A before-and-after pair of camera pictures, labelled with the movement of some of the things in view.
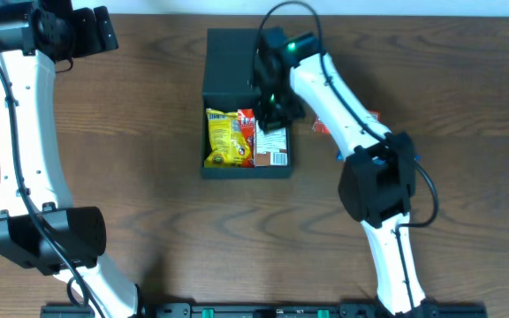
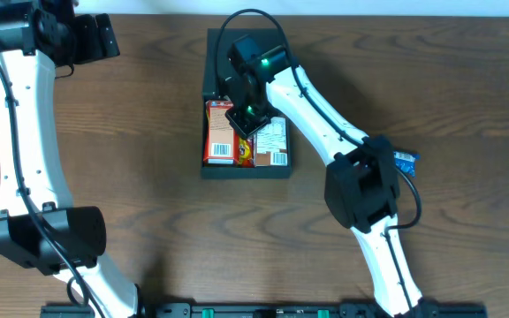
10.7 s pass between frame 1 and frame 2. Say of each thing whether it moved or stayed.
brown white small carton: stayed
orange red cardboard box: moved
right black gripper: moved
